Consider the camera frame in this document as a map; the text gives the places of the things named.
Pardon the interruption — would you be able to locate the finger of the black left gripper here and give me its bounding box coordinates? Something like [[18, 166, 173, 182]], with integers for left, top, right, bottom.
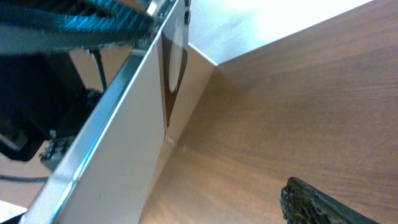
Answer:
[[1, 0, 155, 55]]

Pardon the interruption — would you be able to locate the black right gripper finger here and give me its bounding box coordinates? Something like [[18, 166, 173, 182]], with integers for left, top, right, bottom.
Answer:
[[280, 177, 377, 224]]

